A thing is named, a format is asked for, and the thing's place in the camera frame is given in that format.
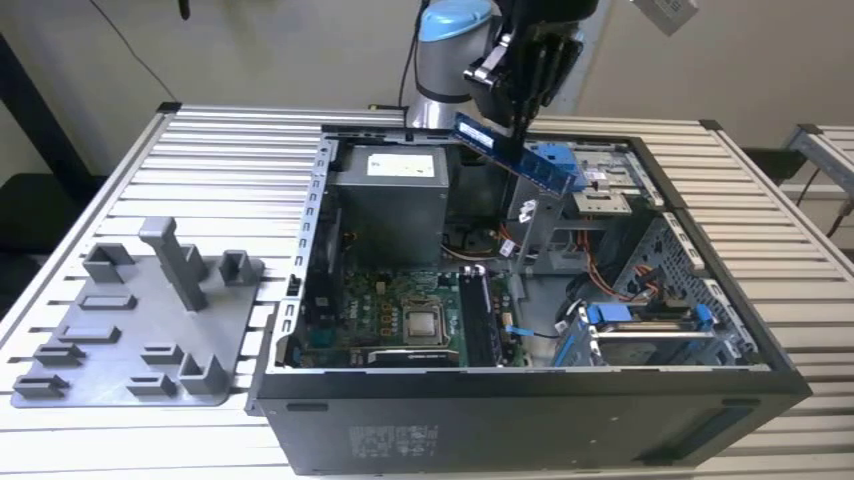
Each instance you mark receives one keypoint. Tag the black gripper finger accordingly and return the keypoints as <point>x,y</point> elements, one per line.
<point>557,65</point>
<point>494,95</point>

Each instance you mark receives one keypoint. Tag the blue RAM stick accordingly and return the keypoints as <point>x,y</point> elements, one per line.
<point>477,132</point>

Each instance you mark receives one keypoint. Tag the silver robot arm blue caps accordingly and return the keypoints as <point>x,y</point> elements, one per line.
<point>447,65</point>

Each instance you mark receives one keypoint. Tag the black installed RAM stick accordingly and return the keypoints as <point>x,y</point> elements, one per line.
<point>475,320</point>

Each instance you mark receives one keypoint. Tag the black RAM slot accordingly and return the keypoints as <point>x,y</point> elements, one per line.
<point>495,325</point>

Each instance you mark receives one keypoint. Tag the small blue disk carrier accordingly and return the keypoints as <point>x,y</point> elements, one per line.
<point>557,152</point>

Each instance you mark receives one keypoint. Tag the silver wrist webcam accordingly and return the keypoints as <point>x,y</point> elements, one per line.
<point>667,12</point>

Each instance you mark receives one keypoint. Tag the grey metal drive cage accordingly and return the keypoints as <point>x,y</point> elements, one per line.
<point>543,235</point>

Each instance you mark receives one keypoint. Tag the grey power supply unit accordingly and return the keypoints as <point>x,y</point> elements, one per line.
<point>390,220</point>

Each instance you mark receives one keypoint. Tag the perforated metal disk bay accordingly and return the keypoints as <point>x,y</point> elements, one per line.
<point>674,260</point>

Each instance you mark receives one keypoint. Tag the CPU socket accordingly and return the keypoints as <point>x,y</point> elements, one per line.
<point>423,304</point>

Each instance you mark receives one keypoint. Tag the aluminium slat side table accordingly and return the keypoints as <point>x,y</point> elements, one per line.
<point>828,150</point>

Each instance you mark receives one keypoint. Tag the green motherboard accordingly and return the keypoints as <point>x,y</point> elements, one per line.
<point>374,310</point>

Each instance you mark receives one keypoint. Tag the hard disk in blue carrier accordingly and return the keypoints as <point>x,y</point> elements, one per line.
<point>610,315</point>

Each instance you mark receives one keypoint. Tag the silver CPU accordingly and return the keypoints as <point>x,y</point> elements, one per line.
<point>423,327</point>

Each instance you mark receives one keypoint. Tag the black hanging plug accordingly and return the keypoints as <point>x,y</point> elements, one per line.
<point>183,9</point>

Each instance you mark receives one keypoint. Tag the black graphics card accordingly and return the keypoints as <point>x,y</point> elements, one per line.
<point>414,357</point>

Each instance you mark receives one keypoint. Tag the black open PC case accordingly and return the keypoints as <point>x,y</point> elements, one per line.
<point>467,425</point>

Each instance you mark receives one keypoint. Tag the grey plastic parts rack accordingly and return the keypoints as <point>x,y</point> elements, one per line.
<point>147,320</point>

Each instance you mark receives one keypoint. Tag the grey case label sticker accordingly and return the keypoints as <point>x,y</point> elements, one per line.
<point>394,440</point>

